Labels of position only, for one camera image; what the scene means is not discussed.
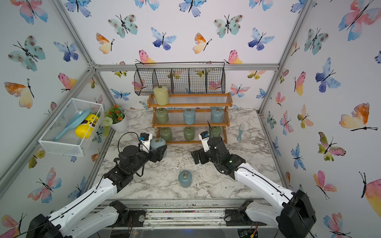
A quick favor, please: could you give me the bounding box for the light blue canister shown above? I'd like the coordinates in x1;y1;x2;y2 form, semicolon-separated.
150;137;166;151

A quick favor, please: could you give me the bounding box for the green canister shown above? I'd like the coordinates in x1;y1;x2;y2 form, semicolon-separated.
209;126;222;138
160;127;173;142
155;108;169;124
183;127;195;141

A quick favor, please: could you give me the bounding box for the yellow tea canister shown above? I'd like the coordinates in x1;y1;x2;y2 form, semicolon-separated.
153;85;169;106

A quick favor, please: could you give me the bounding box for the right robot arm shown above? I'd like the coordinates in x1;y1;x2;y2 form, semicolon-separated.
191;131;317;238

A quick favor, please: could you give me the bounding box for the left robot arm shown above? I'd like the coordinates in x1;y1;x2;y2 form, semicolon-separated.
26;145;167;238

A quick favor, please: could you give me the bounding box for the wooden three-tier shelf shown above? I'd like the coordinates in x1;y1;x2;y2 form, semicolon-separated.
147;93;233;144

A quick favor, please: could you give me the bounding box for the light blue brush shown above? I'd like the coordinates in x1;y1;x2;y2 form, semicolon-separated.
237;124;245;141

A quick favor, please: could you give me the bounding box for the potted flower plant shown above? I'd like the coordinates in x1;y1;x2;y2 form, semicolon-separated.
102;105;128;132

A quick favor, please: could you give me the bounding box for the yellow toy bottle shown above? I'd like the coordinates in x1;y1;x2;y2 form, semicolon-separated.
75;114;99;139

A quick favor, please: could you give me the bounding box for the teal dustpan scoop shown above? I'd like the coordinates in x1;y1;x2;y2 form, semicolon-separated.
54;108;92;141

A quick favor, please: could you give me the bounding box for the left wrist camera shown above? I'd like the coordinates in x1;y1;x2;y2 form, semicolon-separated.
139;132;153;153

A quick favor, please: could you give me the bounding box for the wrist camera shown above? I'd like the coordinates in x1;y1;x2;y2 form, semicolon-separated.
139;132;153;153
198;131;210;153

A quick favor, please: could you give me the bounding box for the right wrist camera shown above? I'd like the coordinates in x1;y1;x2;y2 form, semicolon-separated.
198;131;210;153

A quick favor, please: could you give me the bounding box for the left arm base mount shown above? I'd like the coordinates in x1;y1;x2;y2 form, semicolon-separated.
109;200;146;229

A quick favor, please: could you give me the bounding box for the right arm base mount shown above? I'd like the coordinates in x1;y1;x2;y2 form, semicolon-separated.
223;199;256;226

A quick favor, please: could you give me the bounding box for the black wire basket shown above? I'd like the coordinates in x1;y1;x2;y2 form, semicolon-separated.
133;61;226;96

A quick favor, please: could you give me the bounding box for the white wire basket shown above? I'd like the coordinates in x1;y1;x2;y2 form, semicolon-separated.
38;98;104;157

